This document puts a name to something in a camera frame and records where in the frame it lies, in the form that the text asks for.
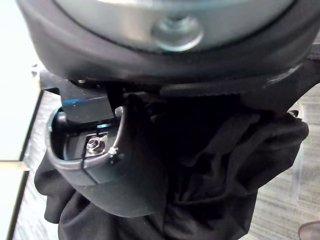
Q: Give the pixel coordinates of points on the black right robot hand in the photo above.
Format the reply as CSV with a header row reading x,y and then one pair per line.
x,y
105,62

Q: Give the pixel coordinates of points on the black clothing garment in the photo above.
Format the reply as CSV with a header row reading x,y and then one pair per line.
x,y
225,175

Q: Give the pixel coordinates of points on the black baseboard strip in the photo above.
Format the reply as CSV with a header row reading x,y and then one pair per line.
x,y
30,132

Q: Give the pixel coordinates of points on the translucent plastic piece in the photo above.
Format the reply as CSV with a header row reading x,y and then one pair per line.
x,y
300,155

